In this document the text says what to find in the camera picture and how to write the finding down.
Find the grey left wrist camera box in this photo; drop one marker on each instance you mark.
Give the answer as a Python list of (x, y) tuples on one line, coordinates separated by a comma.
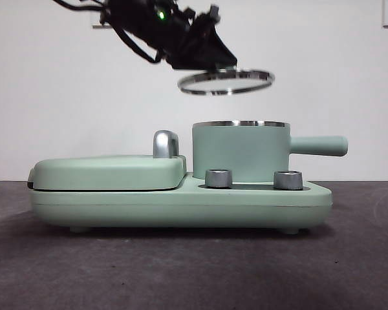
[(214, 12)]

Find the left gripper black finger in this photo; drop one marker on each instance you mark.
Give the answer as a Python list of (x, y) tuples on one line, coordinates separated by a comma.
[(207, 55)]

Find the mint green breakfast maker base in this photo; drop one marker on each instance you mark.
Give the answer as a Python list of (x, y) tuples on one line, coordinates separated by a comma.
[(181, 206)]

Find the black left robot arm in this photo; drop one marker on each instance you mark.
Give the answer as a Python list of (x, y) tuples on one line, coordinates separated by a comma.
[(142, 19)]

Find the mint green griddle cover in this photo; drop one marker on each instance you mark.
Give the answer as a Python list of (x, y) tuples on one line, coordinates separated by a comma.
[(100, 174)]

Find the glass lid with green knob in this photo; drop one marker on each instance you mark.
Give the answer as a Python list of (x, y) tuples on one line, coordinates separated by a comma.
[(226, 84)]

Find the silver control knob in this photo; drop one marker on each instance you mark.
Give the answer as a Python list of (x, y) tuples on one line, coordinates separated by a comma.
[(288, 180), (219, 178)]

